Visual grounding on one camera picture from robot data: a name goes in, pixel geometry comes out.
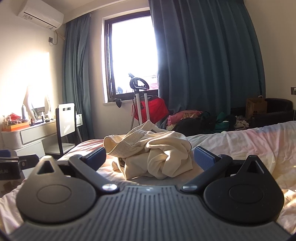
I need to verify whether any cream zip-up jacket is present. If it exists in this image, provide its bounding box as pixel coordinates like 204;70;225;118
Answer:
103;120;193;180

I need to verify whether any pile of assorted clothes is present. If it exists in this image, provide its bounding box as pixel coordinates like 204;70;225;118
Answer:
166;110;249;137

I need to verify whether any white dressing table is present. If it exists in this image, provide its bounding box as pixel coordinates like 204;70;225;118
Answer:
1;121;57;158

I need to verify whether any orange tray with cosmetics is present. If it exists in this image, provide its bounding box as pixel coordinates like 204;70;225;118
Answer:
2;113;30;132

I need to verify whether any white back black chair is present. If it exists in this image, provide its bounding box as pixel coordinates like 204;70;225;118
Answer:
44;103;79;159

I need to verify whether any brown paper bag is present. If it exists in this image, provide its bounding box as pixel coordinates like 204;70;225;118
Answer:
245;95;267;119

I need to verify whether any red bag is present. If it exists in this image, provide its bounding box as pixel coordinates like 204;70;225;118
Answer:
140;96;169;123

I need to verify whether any teal curtain left of window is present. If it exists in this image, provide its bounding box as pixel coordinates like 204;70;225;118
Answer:
62;13;94;141

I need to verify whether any teal curtain of window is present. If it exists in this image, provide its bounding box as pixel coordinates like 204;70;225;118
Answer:
62;13;94;141
149;1;265;114

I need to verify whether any black armchair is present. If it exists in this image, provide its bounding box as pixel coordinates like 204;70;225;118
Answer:
249;98;295;128

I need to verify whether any white garment steamer stand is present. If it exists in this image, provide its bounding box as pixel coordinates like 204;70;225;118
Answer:
128;73;150;130

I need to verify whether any teal curtain right of window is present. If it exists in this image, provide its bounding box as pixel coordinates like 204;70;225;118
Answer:
149;1;265;114

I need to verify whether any dark framed window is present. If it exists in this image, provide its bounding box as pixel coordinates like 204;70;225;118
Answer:
104;11;159;102

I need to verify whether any wall switch plate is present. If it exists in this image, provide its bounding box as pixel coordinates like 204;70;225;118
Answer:
290;87;296;95

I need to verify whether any white wall air conditioner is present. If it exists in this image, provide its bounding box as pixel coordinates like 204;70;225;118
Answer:
18;1;64;31

